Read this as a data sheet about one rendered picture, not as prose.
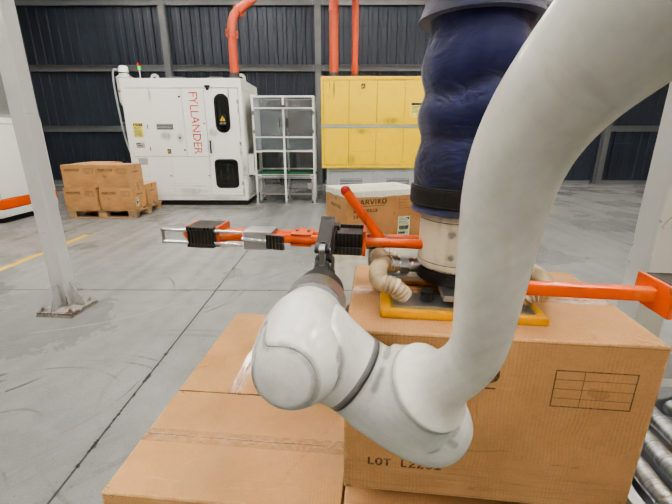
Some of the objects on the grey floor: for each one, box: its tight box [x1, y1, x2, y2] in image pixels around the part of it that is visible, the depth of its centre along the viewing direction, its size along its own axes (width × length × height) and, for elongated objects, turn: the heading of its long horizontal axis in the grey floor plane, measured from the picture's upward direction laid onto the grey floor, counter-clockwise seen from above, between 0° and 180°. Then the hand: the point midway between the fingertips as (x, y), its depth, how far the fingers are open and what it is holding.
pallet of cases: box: [60, 161, 163, 218], centre depth 698 cm, size 121×103×90 cm
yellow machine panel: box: [321, 76, 425, 185], centre depth 816 cm, size 222×91×248 cm, turn 90°
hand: (332, 258), depth 78 cm, fingers open, 13 cm apart
